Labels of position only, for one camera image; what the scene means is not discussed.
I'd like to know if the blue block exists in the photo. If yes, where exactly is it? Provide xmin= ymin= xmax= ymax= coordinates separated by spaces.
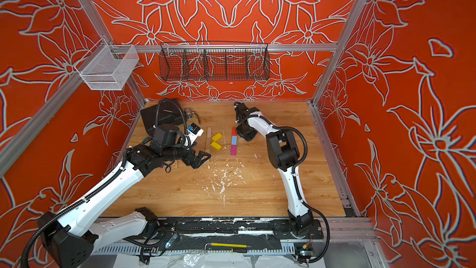
xmin=231 ymin=136 xmax=238 ymax=146

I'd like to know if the magenta block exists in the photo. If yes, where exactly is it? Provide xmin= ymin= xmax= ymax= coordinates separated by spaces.
xmin=230 ymin=145 xmax=237 ymax=156

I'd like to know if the yellow block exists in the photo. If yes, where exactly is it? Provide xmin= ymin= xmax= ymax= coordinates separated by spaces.
xmin=211 ymin=132 xmax=223 ymax=142
xmin=210 ymin=141 xmax=222 ymax=151

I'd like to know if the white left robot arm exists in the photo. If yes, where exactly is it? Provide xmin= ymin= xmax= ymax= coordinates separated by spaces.
xmin=33 ymin=123 xmax=211 ymax=268

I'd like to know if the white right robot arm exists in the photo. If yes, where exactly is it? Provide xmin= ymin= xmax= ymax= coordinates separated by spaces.
xmin=234 ymin=102 xmax=314 ymax=237

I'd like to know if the black plastic tool case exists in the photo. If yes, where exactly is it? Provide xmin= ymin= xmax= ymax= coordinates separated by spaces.
xmin=140 ymin=99 xmax=184 ymax=136

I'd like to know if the metal ball valve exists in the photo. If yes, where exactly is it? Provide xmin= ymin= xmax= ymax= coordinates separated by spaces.
xmin=184 ymin=108 xmax=202 ymax=124

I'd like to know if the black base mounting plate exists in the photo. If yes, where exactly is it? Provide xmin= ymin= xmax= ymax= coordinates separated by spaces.
xmin=125 ymin=215 xmax=324 ymax=241

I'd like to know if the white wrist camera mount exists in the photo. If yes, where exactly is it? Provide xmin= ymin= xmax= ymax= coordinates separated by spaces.
xmin=185 ymin=123 xmax=204 ymax=147

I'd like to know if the black corrugated cable conduit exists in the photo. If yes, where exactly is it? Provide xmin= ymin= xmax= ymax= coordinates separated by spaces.
xmin=233 ymin=101 xmax=331 ymax=264

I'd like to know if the black wire basket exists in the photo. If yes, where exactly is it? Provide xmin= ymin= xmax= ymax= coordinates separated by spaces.
xmin=158 ymin=42 xmax=271 ymax=82

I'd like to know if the white wire basket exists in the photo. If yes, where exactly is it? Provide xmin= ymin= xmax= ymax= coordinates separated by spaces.
xmin=73 ymin=39 xmax=140 ymax=91

